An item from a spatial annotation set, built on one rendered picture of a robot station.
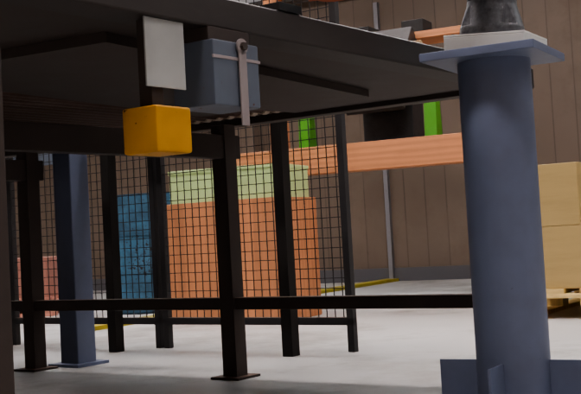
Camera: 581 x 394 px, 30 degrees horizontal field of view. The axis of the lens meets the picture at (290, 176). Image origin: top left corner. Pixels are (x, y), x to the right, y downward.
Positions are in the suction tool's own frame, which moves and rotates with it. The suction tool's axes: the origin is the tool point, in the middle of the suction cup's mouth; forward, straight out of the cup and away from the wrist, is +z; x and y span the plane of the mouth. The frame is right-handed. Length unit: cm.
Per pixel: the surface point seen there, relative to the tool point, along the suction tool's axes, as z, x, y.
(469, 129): 38, 36, 9
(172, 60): 29, 3, 90
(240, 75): 31, 9, 76
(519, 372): 94, 43, 10
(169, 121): 40, 4, 95
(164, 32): 24, 2, 91
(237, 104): 36, 8, 76
